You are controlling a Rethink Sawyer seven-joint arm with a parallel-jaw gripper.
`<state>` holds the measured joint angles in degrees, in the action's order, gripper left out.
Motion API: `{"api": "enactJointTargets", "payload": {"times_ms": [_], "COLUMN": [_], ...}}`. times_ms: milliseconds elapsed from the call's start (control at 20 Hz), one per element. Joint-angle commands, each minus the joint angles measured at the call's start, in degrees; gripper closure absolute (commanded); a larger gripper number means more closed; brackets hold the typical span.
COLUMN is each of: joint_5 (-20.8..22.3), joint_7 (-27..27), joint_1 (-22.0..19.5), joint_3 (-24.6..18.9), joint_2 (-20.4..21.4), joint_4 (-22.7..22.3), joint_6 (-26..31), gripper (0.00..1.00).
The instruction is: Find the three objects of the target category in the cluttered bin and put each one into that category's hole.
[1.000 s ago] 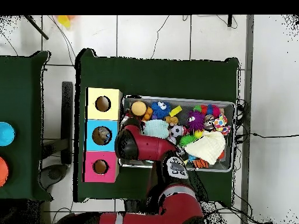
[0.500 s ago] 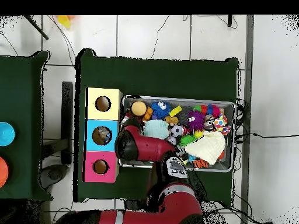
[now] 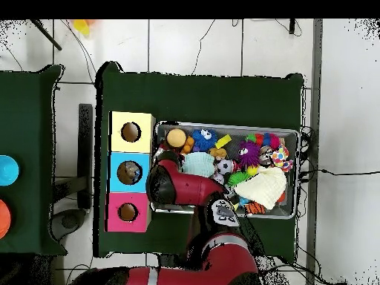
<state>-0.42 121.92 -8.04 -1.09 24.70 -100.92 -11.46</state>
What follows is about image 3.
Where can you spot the green spiky ball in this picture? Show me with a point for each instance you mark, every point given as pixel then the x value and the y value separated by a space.
pixel 237 178

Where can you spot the yellow floor object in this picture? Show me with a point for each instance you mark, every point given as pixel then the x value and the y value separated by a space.
pixel 81 26

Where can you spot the wooden box with three holes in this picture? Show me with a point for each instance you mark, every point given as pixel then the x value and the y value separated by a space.
pixel 117 148

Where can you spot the purple spiky monster toy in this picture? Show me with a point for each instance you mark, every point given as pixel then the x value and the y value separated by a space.
pixel 249 153

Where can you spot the brown plush bear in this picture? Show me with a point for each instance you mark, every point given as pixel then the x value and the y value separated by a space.
pixel 218 153

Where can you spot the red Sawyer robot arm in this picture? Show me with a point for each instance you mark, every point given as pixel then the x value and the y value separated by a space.
pixel 196 187

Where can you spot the black rod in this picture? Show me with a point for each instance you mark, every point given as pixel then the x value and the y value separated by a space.
pixel 46 35

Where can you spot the light blue muslin cloth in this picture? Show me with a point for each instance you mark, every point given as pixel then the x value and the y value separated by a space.
pixel 199 164

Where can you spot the polka dot cloth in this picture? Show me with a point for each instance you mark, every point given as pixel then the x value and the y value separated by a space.
pixel 279 156

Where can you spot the blue bowl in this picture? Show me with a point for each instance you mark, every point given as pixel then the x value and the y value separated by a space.
pixel 7 170

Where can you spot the grey round base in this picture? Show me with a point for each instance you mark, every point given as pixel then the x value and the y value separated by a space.
pixel 69 221

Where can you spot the orange bowl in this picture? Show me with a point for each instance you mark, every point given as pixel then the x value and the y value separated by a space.
pixel 3 219

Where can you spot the cream muslin cloth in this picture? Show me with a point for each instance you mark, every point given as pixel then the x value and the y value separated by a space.
pixel 262 185

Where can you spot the orange bead cluster toy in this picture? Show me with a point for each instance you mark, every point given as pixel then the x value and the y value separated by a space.
pixel 189 145

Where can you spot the blue spiky ball with eyes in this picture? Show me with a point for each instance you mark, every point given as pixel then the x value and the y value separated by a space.
pixel 204 140

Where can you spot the black and white soccer ball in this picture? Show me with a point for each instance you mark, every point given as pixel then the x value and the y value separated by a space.
pixel 224 166

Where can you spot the shallow mesh bin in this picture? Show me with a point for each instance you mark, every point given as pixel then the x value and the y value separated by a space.
pixel 282 212

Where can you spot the black upright bar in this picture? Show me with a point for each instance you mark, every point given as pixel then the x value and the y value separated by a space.
pixel 85 148

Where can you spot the dark green tablecloth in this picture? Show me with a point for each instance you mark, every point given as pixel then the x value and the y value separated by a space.
pixel 26 133
pixel 207 98

